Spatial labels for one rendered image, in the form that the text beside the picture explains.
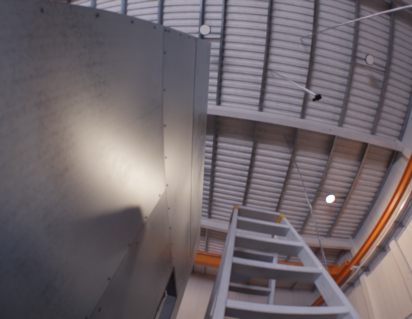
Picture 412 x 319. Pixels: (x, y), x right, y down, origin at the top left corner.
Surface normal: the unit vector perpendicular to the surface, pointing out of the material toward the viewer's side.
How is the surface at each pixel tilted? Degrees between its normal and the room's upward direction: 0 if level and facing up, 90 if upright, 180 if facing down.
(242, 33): 177
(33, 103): 90
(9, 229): 90
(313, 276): 180
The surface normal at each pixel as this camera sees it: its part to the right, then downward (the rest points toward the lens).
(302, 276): -0.20, 0.45
